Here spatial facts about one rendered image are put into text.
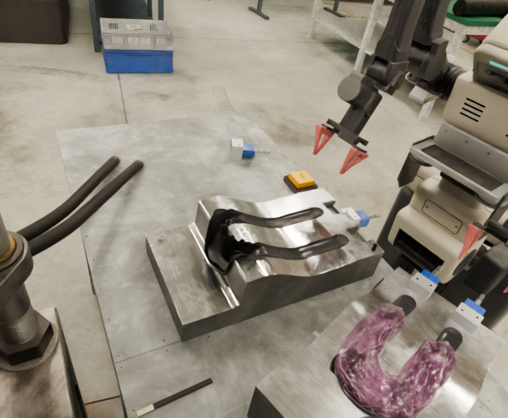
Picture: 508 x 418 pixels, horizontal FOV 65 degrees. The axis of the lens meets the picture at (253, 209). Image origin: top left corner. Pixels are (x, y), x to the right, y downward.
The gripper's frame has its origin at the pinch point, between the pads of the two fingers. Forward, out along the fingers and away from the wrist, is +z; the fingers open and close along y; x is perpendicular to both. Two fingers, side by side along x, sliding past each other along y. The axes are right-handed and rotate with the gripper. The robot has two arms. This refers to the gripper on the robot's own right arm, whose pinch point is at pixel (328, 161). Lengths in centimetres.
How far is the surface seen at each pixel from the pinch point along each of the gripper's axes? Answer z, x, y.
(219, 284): 29.9, -28.7, 10.1
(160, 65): 38, 129, -282
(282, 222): 17.7, -8.7, 3.1
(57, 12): 44, 67, -374
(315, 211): 12.5, -0.1, 4.6
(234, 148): 14.7, 3.9, -34.6
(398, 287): 14.5, 2.6, 31.7
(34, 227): 39, -55, -20
